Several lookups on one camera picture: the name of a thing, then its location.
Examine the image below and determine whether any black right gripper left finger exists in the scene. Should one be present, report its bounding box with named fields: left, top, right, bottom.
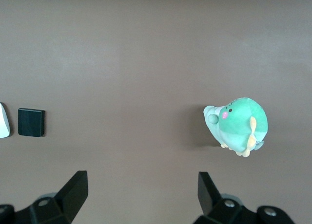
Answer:
left=0, top=170, right=89, bottom=224

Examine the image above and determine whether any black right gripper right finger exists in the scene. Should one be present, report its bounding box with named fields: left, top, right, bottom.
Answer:
left=194, top=171, right=295, bottom=224

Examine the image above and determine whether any white computer mouse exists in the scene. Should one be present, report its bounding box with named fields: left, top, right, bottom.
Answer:
left=0, top=102, right=12, bottom=139

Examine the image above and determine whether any green plush dinosaur toy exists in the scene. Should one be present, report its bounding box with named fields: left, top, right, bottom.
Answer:
left=203, top=97, right=268, bottom=158

